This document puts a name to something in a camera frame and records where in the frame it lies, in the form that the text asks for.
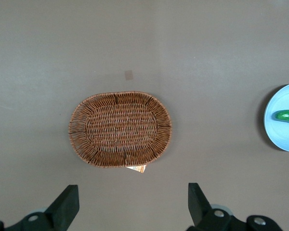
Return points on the brown oval wicker basket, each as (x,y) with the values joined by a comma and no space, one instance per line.
(120,130)

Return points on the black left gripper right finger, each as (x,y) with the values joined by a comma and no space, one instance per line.
(200,209)

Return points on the beige square tape patch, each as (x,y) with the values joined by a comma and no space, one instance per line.
(128,75)

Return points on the orange paper basket tag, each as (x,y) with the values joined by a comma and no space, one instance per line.
(138,169)

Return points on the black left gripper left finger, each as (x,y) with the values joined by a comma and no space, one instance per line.
(62,209)

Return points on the green cucumber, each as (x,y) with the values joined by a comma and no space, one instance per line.
(287,116)

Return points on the light blue round plate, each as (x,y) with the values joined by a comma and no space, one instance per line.
(281,137)

